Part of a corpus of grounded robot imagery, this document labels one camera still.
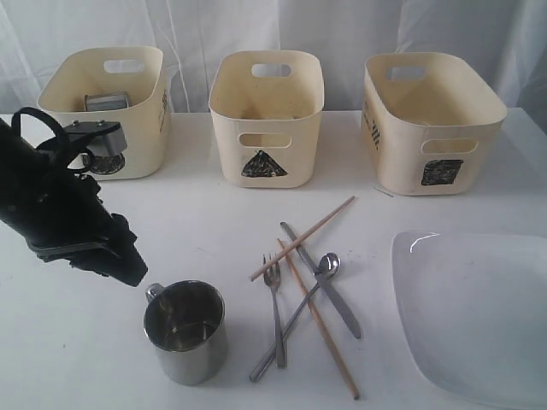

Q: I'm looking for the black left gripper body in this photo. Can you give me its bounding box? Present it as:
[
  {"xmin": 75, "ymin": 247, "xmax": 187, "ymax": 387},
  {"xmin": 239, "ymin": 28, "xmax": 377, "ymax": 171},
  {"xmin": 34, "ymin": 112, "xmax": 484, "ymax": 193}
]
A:
[{"xmin": 1, "ymin": 117, "xmax": 111, "ymax": 276}]

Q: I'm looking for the large steel mug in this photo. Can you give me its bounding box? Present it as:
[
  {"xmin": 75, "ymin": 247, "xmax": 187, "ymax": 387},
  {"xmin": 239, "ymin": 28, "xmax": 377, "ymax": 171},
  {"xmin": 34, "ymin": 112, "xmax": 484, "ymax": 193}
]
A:
[{"xmin": 144, "ymin": 280, "xmax": 228, "ymax": 386}]

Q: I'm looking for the small steel cup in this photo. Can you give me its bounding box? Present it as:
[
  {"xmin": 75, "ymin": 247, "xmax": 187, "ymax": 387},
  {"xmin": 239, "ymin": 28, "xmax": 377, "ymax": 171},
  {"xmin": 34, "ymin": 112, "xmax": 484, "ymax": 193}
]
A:
[{"xmin": 84, "ymin": 91, "xmax": 131, "ymax": 112}]

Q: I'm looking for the wooden chopstick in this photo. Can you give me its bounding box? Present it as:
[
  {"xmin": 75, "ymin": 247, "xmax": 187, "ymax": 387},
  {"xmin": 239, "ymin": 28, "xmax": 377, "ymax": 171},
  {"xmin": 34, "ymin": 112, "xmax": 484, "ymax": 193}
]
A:
[
  {"xmin": 285, "ymin": 255, "xmax": 361, "ymax": 401},
  {"xmin": 249, "ymin": 196, "xmax": 356, "ymax": 282}
]

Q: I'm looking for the steel fork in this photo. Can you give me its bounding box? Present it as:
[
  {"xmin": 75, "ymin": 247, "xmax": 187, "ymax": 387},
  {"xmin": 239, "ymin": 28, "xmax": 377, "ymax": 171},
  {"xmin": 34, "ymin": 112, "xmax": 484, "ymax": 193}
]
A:
[{"xmin": 263, "ymin": 262, "xmax": 287, "ymax": 369}]

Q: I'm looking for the steel table knife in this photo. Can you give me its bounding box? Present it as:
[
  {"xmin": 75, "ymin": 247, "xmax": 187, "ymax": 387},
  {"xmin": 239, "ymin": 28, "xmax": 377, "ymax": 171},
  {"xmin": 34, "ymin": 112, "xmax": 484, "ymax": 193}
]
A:
[{"xmin": 296, "ymin": 244, "xmax": 362, "ymax": 339}]

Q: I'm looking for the cream bin with circle mark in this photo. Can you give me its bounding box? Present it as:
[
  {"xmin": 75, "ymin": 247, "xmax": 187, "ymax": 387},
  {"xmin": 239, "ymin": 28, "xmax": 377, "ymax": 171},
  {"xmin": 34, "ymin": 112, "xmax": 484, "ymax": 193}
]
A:
[{"xmin": 38, "ymin": 46, "xmax": 170, "ymax": 180}]

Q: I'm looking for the steel long spoon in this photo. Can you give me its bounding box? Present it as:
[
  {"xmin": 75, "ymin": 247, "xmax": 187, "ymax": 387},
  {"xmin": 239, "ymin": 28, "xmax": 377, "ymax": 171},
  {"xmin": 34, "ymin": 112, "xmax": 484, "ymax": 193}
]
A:
[{"xmin": 249, "ymin": 253, "xmax": 341, "ymax": 383}]

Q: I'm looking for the cream bin with triangle mark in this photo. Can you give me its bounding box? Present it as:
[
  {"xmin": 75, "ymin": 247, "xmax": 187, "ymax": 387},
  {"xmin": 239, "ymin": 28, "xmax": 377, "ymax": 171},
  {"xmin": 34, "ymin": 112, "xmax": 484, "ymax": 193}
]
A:
[{"xmin": 209, "ymin": 50, "xmax": 325, "ymax": 189}]

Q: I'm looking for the cream bin with square mark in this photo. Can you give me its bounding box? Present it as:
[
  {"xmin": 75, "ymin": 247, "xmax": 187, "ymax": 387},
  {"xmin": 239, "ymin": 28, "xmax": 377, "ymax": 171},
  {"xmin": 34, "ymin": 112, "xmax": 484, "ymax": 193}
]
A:
[{"xmin": 362, "ymin": 52, "xmax": 508, "ymax": 196}]

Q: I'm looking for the white square plate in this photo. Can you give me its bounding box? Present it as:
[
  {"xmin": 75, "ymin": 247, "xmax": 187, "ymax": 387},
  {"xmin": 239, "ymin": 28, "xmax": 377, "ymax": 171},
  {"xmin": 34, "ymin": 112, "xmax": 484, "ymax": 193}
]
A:
[{"xmin": 391, "ymin": 231, "xmax": 546, "ymax": 409}]

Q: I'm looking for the white backdrop curtain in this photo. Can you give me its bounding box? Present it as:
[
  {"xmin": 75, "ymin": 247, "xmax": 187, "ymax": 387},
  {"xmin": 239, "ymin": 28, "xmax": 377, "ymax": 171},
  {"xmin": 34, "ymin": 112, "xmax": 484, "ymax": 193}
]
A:
[{"xmin": 1, "ymin": 1, "xmax": 546, "ymax": 122}]

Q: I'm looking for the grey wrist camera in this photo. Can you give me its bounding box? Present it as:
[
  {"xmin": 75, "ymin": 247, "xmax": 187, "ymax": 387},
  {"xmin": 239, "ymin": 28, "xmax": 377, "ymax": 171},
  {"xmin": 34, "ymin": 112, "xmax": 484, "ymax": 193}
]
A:
[{"xmin": 63, "ymin": 120, "xmax": 127, "ymax": 157}]

